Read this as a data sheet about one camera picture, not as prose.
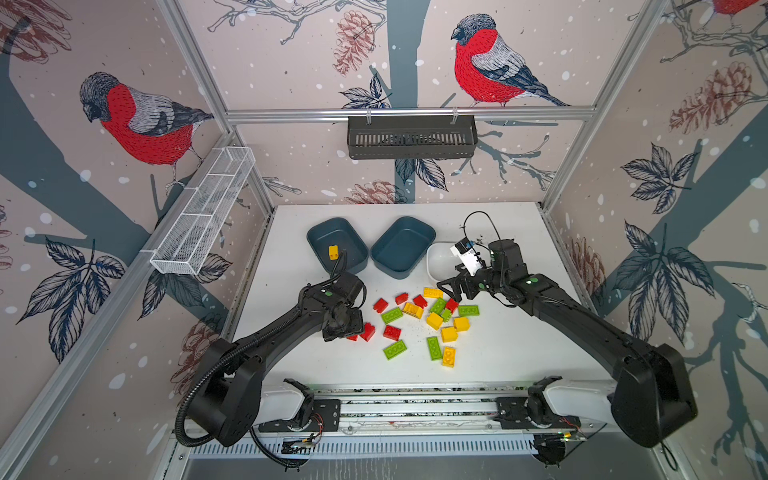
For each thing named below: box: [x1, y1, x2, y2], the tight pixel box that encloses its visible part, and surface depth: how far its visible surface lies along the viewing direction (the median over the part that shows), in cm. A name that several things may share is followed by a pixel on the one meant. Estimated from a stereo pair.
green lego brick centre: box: [430, 298, 446, 315], surface depth 94 cm
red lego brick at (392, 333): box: [383, 325, 402, 341], surface depth 88 cm
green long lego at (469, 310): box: [459, 305, 480, 317], surface depth 94 cm
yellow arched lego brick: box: [402, 302, 424, 319], surface depth 94 cm
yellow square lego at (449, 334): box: [441, 327, 458, 343], surface depth 87 cm
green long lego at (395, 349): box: [383, 340, 408, 360], surface depth 86 cm
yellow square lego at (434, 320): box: [426, 312, 443, 330], surface depth 91 cm
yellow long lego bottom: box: [442, 346, 457, 368], surface depth 85 cm
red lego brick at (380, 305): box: [373, 298, 389, 314], surface depth 95 cm
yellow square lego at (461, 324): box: [453, 317, 471, 332], surface depth 90 cm
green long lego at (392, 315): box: [381, 308, 403, 324], surface depth 92 cm
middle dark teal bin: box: [371, 216, 437, 280], surface depth 110 cm
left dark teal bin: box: [306, 217, 369, 275], surface depth 110 cm
